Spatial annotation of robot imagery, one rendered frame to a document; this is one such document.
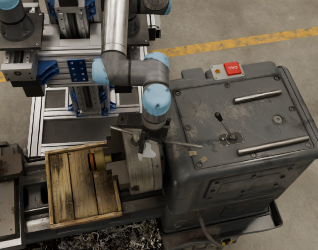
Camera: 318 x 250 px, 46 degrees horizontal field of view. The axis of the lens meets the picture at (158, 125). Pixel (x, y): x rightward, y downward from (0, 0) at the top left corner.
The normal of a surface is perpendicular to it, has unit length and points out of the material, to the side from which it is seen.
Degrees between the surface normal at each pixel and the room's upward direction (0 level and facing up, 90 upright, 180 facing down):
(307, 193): 0
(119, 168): 8
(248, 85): 0
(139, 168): 46
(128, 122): 28
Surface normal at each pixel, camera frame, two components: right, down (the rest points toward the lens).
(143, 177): 0.22, 0.48
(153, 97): 0.07, -0.40
